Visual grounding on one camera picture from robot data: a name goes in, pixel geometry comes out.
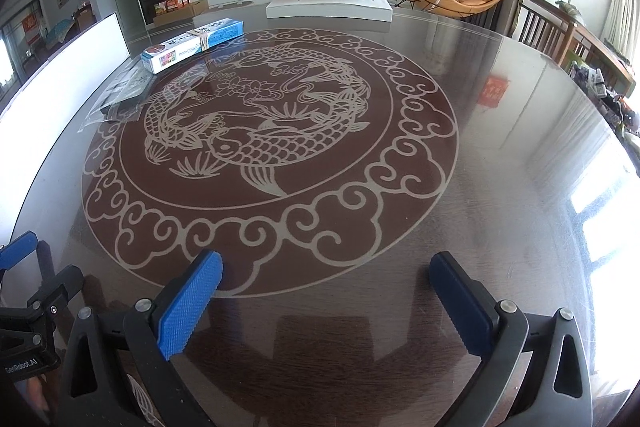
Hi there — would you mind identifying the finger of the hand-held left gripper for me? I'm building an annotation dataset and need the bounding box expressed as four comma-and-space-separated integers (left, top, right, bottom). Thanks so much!
0, 231, 52, 308
0, 267, 87, 360

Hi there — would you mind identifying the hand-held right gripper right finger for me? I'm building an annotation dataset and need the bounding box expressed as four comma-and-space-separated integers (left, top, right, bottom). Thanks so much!
429, 251, 596, 427

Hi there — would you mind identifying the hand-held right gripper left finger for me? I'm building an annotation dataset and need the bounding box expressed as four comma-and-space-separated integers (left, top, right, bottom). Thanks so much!
59, 248, 224, 427

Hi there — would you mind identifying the white storage box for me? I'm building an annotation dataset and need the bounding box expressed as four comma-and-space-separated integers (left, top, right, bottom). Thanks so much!
0, 12, 132, 244

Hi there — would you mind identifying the clear plastic bag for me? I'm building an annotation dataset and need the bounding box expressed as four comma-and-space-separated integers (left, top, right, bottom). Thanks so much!
82, 57, 157, 124

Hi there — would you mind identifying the dining table with blue cloth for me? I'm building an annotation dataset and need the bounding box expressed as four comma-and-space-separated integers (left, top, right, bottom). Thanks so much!
45, 18, 78, 45

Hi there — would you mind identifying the red door poster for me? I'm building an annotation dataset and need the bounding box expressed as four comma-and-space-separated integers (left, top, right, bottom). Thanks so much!
20, 12, 39, 42

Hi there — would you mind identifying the wooden dining chair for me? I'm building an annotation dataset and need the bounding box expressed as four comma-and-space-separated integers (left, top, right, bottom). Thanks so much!
71, 4, 97, 32

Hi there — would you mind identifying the cluttered small items pile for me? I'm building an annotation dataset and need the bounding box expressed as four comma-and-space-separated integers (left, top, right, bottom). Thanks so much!
567, 57, 640, 142

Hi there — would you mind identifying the blue white carton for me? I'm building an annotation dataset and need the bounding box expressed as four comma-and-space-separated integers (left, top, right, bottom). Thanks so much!
140, 18, 247, 75

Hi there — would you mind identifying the wooden armchair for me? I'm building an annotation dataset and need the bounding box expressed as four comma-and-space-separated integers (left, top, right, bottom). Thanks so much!
515, 0, 640, 92

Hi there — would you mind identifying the brown cardboard box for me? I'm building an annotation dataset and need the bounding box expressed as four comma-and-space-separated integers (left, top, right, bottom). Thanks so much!
152, 0, 210, 28

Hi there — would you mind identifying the white curtain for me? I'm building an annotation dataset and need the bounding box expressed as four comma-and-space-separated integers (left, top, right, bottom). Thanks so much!
602, 0, 640, 58

